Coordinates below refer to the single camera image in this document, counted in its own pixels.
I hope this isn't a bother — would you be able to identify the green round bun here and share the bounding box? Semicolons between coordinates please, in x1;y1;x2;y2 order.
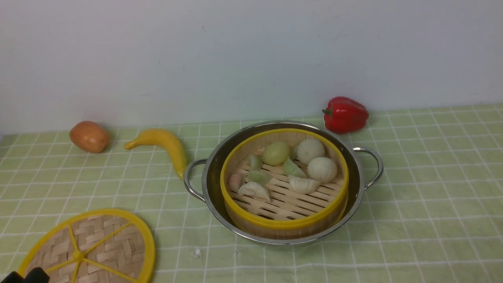
262;141;290;165

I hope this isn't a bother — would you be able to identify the yellow rimmed bamboo steamer basket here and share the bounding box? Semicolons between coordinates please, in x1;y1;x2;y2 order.
220;124;350;240

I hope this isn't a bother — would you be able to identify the white dumpling centre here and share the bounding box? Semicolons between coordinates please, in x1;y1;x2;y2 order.
288;175;321;195

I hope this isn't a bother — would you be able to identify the white round bun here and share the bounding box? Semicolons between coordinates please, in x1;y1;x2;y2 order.
307;156;338;184
296;139;325;165

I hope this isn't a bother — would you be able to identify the white dumpling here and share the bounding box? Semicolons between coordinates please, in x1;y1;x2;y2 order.
237;182;271;201
288;175;321;195

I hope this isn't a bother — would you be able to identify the white round bun lower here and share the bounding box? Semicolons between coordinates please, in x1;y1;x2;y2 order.
307;156;338;184

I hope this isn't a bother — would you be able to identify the small green dumpling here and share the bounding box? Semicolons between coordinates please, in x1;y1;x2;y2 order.
248;154;263;171

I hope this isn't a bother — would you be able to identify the red bell pepper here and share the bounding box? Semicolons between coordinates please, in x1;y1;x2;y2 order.
322;96;369;134

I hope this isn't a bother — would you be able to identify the green dumpling centre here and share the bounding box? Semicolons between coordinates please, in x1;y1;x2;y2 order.
283;158;308;178

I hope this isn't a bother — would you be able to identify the stainless steel two-handled pot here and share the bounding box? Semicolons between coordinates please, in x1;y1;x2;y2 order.
184;120;384;246

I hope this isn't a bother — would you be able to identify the pink dumpling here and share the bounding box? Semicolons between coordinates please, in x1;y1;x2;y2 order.
228;173;244;192

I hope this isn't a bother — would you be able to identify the yellow banana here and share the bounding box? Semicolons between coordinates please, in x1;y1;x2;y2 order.
124;129;188;180

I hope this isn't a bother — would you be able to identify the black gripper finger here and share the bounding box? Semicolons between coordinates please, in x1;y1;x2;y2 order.
1;272;24;283

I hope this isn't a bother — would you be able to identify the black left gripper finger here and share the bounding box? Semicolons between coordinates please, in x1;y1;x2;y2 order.
24;267;50;283

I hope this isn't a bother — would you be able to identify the pale green dumpling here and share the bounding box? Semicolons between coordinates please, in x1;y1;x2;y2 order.
246;170;273;186

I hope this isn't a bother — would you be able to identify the yellow woven bamboo steamer lid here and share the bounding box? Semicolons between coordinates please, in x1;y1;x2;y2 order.
18;208;156;283

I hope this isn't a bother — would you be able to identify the brown potato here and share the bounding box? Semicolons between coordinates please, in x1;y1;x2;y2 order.
69;121;111;154

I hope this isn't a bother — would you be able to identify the white round bun upper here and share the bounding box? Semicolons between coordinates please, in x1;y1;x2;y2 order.
296;139;325;165

